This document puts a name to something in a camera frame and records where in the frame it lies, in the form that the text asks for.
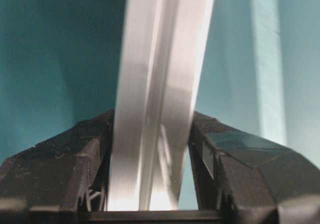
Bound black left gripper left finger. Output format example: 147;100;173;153
0;109;114;224

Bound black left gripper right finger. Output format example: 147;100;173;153
189;112;320;224

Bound silver aluminium metal rail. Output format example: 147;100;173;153
106;0;214;211

